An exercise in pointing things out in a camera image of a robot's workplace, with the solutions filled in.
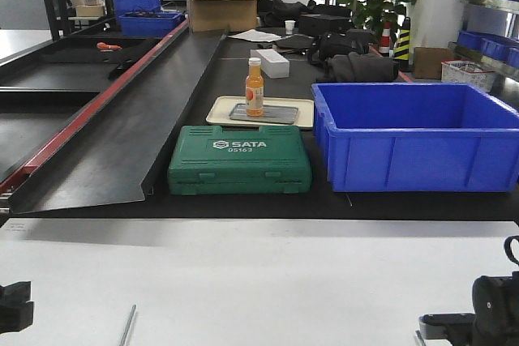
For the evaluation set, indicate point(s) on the orange juice bottle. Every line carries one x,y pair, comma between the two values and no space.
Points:
254,92

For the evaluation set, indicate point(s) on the cream plastic tray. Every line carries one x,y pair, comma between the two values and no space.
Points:
219,114

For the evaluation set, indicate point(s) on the brown cardboard box floor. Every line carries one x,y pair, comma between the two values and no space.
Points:
427,62

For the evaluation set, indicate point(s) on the large cardboard box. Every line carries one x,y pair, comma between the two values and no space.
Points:
231,15

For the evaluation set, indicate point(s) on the black equipment case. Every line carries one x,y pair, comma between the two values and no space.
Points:
317,25

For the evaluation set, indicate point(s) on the white mesh basket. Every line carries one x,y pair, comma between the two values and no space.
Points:
462,71

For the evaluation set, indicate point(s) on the blue bin on conveyor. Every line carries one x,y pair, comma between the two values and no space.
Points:
150,26

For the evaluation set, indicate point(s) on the black metal chute panel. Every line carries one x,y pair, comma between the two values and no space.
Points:
116,157

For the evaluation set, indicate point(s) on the dark folded jacket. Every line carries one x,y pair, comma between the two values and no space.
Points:
359,68

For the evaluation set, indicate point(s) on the orange white traffic cone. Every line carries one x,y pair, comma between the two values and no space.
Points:
385,40

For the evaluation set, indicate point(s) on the orange handled tool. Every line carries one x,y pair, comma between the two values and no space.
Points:
102,46

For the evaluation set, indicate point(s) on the screwdriver metal shaft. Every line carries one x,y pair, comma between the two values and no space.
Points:
127,329

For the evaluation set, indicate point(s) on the white rectangular box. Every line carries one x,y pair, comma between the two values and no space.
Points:
274,65

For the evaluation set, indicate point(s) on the white paper cup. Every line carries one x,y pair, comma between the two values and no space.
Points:
289,27

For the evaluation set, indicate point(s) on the small grey metal tray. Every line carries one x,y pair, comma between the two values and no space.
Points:
279,114

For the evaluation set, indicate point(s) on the yellow black striped post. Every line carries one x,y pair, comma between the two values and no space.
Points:
401,50

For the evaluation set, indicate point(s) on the red conveyor rail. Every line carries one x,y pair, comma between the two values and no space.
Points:
83,117

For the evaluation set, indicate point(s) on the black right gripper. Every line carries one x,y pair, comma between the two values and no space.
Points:
493,322

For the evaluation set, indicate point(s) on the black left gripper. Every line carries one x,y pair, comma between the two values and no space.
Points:
16,307

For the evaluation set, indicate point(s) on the green SATA tool case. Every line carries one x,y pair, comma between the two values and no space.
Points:
211,160

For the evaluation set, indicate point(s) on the large blue plastic bin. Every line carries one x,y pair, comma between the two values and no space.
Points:
380,137

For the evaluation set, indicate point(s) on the black bag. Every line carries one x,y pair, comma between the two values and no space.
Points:
330,44

